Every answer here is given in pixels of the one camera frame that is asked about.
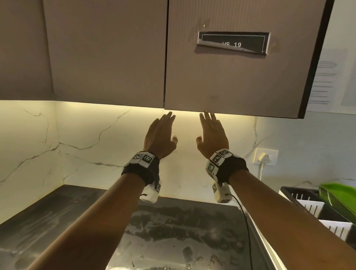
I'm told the person's right hand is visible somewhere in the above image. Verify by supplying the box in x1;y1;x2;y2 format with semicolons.
196;110;230;160

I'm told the person's left hand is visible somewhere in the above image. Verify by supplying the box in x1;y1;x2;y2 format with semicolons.
144;111;179;161

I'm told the person's left forearm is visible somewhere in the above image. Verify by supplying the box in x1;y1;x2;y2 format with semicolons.
27;175;146;270

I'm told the person's right forearm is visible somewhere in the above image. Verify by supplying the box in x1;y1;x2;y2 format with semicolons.
229;169;356;270

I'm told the brown cabinet door with label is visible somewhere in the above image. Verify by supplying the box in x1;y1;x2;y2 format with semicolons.
164;0;335;119

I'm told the stainless steel sink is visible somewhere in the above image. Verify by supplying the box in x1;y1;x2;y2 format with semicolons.
106;197;279;270

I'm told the black and white paper label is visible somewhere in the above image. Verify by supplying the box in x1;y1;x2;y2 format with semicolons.
197;31;271;55

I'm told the black dish rack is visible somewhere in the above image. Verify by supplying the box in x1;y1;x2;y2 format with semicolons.
279;185;356;243

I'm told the white slotted rack insert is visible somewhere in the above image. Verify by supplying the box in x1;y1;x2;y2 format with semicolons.
318;219;353;242
296;199;325;218

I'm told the white printed paper sheet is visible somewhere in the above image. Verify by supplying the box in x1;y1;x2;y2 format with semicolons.
307;48;349;113

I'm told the green plastic tray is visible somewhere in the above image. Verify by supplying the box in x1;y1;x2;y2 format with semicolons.
318;182;356;217

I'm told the pale paper sheet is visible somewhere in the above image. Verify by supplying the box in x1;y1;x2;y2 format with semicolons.
340;72;356;108

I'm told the brown cabinet side panel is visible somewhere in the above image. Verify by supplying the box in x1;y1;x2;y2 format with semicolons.
0;0;55;101

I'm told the black wrist strap with camera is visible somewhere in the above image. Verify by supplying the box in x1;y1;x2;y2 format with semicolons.
205;149;250;204
121;151;162;204

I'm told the white plug with cord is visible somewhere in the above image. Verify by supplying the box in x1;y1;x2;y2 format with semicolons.
257;154;269;182

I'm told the white wall socket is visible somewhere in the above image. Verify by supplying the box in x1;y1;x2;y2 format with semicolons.
254;148;279;167

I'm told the thin black cable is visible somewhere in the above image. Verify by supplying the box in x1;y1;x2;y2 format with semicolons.
230;193;253;270

